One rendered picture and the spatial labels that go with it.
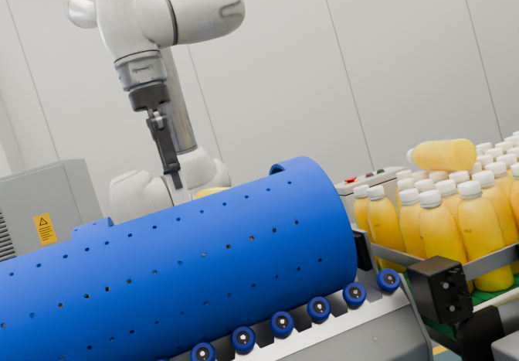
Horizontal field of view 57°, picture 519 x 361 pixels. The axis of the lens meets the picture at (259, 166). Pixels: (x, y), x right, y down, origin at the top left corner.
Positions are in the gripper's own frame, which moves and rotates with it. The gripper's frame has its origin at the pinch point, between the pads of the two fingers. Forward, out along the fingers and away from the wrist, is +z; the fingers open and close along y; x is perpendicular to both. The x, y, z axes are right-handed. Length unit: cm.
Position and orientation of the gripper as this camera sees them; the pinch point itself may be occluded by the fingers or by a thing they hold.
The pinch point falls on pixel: (178, 189)
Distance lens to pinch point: 94.8
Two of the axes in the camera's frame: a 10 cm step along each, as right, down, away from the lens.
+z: 2.8, 9.6, 0.7
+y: 2.5, 0.0, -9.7
